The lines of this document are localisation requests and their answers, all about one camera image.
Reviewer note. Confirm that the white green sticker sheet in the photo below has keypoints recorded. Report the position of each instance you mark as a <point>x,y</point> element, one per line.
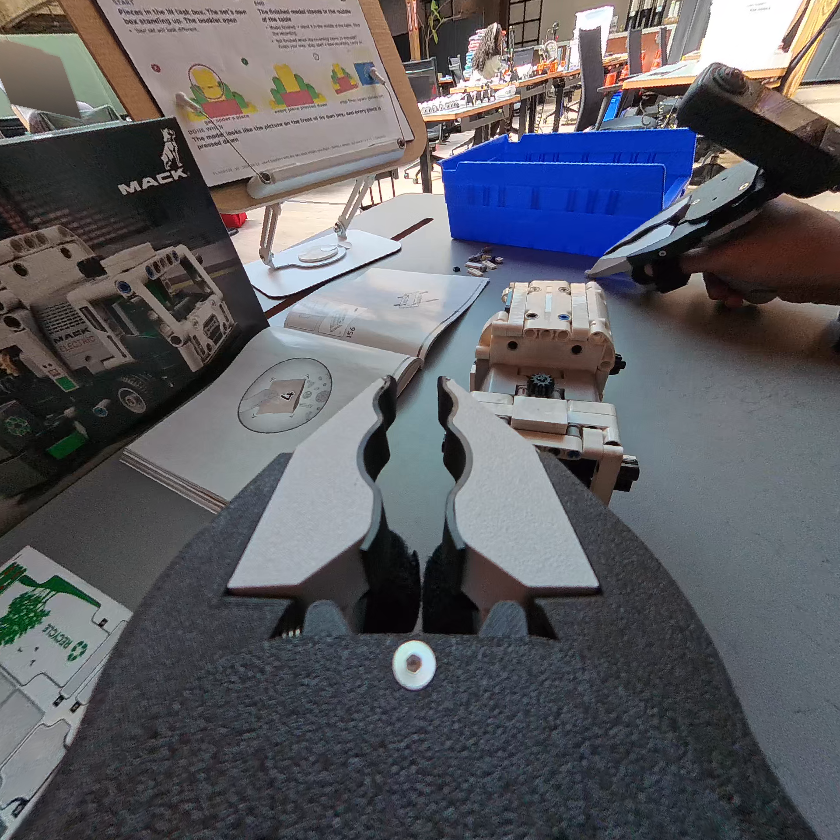
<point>46,643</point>

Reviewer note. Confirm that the person's right hand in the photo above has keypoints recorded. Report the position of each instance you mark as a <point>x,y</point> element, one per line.
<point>781,256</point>

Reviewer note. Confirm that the printed instruction sheet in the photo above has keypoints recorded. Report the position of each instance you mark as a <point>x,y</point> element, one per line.
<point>262,39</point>

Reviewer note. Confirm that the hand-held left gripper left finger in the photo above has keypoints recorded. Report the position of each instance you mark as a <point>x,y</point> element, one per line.
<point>315,512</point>

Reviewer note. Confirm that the wooden document stand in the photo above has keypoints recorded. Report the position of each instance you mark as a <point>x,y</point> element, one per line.
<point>367,249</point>

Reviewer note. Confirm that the tall black chair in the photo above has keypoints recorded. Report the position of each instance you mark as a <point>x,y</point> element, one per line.
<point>590,72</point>

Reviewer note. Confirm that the long wooden desk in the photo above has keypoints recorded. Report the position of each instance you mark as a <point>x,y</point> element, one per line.
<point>472,108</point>

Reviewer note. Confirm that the blue plastic bin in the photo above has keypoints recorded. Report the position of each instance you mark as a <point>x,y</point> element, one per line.
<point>558,210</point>

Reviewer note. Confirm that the black office chair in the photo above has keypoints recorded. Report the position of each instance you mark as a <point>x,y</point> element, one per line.
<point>423,82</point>

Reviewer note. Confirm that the white lego cab assembly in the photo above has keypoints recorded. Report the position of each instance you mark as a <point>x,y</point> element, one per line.
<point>544,341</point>

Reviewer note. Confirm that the cluster of small lego pieces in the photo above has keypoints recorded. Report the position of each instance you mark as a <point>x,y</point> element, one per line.
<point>484,260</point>

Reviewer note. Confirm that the lego instruction booklet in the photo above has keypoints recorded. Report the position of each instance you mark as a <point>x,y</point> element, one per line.
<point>197,446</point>

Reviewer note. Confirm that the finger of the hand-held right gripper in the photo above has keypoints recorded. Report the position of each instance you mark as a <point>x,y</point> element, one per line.
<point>653,226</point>
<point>640,259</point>

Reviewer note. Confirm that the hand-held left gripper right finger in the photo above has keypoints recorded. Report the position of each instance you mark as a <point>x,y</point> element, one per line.
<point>518,518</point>

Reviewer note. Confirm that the dark lego truck box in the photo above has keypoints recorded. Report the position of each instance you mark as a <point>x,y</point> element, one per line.
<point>131,229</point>

